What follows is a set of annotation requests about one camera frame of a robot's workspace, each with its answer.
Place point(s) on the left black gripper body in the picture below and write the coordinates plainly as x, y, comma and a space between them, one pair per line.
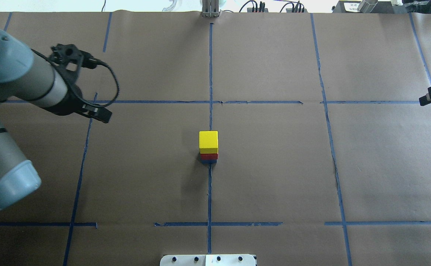
68, 104

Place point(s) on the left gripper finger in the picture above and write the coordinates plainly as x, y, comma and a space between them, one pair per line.
100, 114

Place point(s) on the red wooden cube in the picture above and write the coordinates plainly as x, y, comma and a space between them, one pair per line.
209, 156

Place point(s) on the yellow wooden cube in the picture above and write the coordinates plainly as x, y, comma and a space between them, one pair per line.
208, 142

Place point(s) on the blue wooden cube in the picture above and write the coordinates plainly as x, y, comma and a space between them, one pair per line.
208, 161

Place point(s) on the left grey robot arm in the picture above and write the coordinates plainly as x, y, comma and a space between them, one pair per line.
49, 82

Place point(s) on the silver metal cup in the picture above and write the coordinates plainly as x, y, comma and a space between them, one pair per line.
367, 6

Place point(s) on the black power strip right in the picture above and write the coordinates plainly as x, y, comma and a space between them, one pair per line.
295, 7

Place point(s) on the black power strip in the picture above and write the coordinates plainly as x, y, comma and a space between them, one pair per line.
255, 7
295, 7

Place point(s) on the black power strip left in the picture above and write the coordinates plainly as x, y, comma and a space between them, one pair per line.
255, 7

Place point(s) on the aluminium frame post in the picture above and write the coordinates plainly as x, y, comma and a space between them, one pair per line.
210, 8

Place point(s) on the white camera mast base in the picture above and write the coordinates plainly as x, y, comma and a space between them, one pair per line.
209, 260

